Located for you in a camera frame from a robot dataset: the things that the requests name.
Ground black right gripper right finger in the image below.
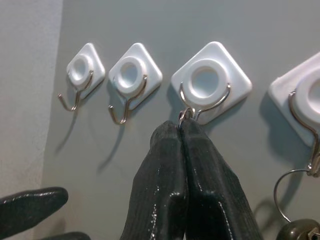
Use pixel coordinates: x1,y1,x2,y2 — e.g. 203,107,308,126
179,118,264,240

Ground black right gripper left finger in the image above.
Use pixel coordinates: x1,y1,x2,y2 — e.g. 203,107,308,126
119,120,188,240

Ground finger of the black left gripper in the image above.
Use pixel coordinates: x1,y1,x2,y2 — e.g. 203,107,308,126
36,231,92,240
0,186,69,240

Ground small silver split key ring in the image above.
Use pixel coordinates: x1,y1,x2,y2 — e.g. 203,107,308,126
177,107,196,130

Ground silver key with rounded head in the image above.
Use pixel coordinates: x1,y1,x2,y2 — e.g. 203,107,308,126
281,218,320,240

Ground large silver hinged ring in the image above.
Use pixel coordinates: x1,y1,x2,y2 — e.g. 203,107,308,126
273,162,320,224

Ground white square adhesive wire hook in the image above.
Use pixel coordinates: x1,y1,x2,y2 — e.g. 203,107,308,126
57,42,106,112
268,51,320,176
107,42,164,125
170,41,253,126

